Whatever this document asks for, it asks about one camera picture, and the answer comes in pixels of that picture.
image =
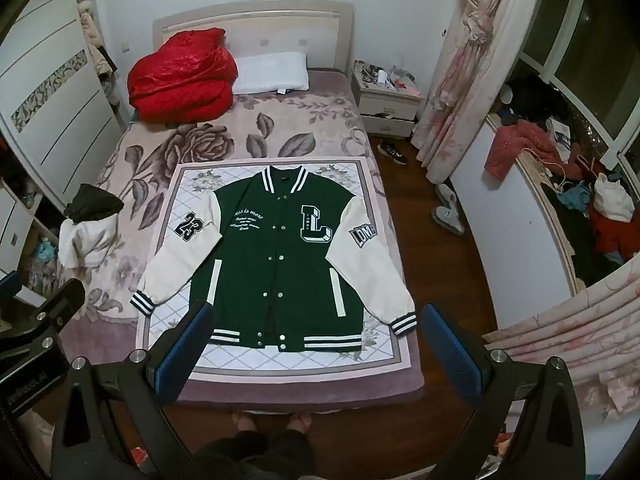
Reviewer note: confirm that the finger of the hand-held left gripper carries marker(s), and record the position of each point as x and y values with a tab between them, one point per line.
45	317

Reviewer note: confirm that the white pillow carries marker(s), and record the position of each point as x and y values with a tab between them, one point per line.
272	72

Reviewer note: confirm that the person's legs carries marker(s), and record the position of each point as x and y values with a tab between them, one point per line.
260	455

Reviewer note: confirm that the red quilt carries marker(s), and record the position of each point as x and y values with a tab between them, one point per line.
182	77

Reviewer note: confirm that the pink floral bed blanket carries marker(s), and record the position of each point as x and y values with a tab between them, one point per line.
165	145

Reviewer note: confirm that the beige bed headboard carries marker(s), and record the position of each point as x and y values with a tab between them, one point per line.
260	22

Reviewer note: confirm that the white bag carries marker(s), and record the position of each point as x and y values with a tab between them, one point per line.
612	200

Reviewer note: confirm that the white cloth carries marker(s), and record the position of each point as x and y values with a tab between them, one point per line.
85	245

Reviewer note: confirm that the red garment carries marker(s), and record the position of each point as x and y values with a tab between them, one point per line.
520	147

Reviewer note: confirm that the white quilted mat pink border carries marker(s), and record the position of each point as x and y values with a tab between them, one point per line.
300	366

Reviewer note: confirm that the pink floral curtain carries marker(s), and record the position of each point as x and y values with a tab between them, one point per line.
575	330
465	85

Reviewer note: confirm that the grey slipper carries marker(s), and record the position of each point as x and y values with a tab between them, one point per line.
445	196
448	220

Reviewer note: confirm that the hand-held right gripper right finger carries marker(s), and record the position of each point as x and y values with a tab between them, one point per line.
451	356

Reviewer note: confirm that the green and white varsity jacket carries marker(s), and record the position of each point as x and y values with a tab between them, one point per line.
280	265

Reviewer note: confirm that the white nightstand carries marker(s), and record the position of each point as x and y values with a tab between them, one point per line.
385	107

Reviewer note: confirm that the white wardrobe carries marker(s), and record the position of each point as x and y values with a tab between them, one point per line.
55	85

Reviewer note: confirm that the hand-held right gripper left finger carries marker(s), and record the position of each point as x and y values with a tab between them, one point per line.
181	357

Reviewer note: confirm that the pile of floor clutter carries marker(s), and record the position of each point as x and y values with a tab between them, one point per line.
42	270

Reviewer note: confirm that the black sneaker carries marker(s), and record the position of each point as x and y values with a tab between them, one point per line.
392	152

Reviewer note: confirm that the beige hanging clothes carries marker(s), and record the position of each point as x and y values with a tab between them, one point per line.
97	40

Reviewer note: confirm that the black cloth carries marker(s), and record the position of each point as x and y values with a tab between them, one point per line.
95	202

